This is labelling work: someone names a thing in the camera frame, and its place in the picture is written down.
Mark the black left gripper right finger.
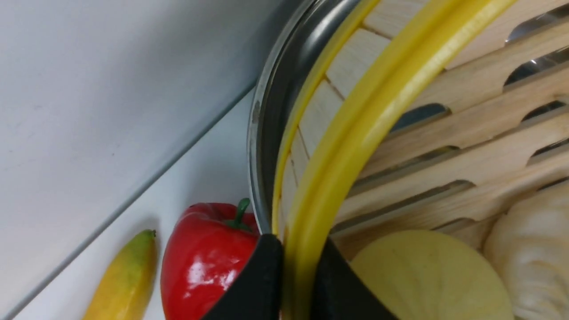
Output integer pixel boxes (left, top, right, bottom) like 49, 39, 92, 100
310, 239, 396, 320

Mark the red toy bell pepper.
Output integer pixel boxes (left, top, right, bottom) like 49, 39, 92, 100
160, 198, 260, 320

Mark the yellow bamboo steamer basket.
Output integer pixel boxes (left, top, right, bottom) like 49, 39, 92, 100
273, 0, 568, 320

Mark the yellow toy banana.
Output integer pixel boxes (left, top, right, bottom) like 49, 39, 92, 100
83, 229, 158, 320

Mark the yellow toy bun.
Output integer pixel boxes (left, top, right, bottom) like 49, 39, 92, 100
350, 230, 514, 320

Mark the white toy bun centre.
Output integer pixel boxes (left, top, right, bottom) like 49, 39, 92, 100
483, 182, 569, 320

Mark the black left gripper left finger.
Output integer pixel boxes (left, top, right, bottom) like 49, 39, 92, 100
202, 234, 283, 320

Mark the stainless steel pot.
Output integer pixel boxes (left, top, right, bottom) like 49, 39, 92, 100
247, 0, 569, 236

